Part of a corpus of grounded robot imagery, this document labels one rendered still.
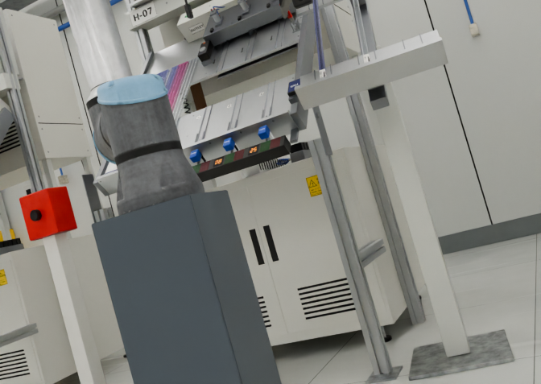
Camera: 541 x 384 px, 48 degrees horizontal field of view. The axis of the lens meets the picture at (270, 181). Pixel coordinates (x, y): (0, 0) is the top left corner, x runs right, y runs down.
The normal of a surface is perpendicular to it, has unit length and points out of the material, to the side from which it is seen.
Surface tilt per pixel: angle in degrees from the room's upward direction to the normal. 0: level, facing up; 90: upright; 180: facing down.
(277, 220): 90
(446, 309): 90
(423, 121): 90
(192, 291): 90
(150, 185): 73
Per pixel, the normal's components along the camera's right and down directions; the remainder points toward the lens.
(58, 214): 0.87, -0.27
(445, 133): -0.40, 0.07
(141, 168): -0.17, -0.31
